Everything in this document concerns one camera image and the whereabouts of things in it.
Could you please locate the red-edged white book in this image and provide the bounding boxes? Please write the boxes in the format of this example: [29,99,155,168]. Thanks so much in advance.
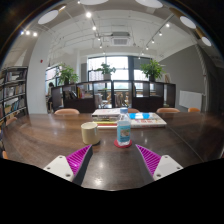
[94,123,119,130]

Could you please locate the orange chairs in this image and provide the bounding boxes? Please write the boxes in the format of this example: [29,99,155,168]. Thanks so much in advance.
[4,106,201,126]

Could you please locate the yellow-spined book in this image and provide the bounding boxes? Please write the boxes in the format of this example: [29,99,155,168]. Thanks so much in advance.
[94,120,119,125]

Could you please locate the green potted plants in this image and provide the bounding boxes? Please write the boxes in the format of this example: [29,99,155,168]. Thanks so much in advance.
[57,59,166,85]

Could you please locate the tall bookshelf with books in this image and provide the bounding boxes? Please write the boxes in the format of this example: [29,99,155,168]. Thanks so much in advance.
[0,65,30,128]

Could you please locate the dark open shelf unit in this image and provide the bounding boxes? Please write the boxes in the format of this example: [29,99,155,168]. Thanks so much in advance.
[50,79,177,114]

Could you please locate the cream paper cup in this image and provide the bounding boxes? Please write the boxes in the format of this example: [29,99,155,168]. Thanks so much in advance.
[80,121,101,146]

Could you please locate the white wall panel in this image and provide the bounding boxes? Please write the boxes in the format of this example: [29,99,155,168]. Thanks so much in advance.
[178,89,204,111]

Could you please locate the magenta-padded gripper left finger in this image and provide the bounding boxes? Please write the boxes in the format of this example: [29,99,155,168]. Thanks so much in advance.
[43,144,94,187]

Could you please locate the person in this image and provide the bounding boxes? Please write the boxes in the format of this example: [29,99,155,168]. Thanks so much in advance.
[47,82,56,113]

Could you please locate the clear water bottle blue cap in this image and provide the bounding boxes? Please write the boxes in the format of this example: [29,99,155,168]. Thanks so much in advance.
[116,107,132,147]

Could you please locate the blue-covered book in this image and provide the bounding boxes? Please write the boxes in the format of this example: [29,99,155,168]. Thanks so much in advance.
[128,112,151,121]

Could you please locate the ceiling air conditioner unit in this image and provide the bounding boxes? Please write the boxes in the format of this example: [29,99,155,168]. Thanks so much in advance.
[110,32,131,47]

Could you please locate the white-covered book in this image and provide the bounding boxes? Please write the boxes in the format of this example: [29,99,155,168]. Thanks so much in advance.
[91,108,121,118]

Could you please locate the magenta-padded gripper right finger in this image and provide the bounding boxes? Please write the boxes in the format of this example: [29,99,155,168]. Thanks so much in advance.
[134,144,184,186]

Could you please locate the ceiling lights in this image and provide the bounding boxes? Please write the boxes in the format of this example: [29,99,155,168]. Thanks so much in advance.
[19,0,213,58]

